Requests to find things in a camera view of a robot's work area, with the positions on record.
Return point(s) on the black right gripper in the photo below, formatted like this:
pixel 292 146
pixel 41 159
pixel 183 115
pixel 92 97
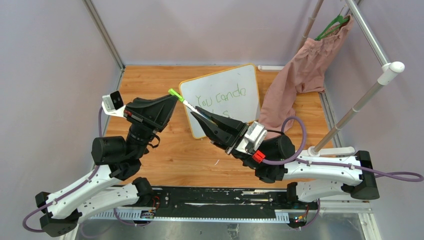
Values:
pixel 217 131

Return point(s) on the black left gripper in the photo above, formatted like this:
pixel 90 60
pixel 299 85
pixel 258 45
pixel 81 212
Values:
pixel 161 111

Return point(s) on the green marker cap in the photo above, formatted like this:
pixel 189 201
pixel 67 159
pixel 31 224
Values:
pixel 174 93

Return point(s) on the white green marker pen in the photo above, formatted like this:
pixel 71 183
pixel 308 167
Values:
pixel 192 108

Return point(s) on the yellow-framed whiteboard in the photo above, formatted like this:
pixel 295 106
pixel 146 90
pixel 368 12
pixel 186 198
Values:
pixel 232 93

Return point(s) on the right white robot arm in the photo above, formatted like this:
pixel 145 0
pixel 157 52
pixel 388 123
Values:
pixel 276 159

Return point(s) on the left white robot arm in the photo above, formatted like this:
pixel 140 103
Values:
pixel 116 159

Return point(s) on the pink cloth shorts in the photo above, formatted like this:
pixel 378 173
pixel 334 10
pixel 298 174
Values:
pixel 304 73

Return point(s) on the green clothes hanger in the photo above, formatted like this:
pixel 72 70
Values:
pixel 333 26

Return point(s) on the white metal clothes rack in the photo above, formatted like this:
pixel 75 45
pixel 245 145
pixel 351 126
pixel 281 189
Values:
pixel 366 82

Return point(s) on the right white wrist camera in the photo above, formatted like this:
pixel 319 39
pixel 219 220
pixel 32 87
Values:
pixel 254 137

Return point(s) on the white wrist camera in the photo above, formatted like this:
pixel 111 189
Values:
pixel 254 137
pixel 113 104

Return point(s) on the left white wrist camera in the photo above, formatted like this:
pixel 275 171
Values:
pixel 113 104

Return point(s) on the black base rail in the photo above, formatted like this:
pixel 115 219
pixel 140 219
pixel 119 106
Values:
pixel 217 205

